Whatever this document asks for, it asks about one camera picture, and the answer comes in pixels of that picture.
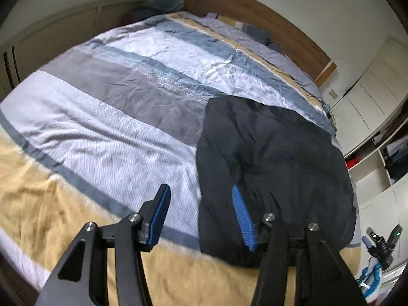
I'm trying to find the striped bed duvet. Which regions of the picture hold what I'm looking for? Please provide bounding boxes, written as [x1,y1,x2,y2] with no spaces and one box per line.
[1,12,361,305]

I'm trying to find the red item on shelf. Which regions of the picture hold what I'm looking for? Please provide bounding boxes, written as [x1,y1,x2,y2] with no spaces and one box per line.
[346,156,361,169]

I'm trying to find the white wardrobe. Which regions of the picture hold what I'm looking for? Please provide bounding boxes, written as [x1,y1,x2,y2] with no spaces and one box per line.
[328,36,408,281]

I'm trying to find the striped pillow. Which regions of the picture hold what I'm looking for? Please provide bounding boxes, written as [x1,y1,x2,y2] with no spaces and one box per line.
[205,12,285,55]

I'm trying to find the blue white cable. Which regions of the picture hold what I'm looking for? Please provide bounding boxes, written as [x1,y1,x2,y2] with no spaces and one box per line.
[355,259,383,297]

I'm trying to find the dark blue folded blanket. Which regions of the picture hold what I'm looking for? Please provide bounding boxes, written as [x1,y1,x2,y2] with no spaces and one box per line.
[131,0,184,22]

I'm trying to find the wooden headboard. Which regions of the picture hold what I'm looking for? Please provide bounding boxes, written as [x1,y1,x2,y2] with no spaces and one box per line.
[184,0,337,86]

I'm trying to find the beige louvered wall cabinet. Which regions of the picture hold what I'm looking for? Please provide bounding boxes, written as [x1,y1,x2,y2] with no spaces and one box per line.
[1,0,146,99]

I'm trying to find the black puffer jacket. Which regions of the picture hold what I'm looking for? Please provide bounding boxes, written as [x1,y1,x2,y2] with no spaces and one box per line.
[196,95,357,267]

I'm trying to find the beige wall socket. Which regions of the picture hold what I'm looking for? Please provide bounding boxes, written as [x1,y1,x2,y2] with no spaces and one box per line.
[329,90,338,99]

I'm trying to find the hanging clothes in wardrobe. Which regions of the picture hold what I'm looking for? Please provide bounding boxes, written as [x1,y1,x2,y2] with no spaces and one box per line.
[371,124,407,185]

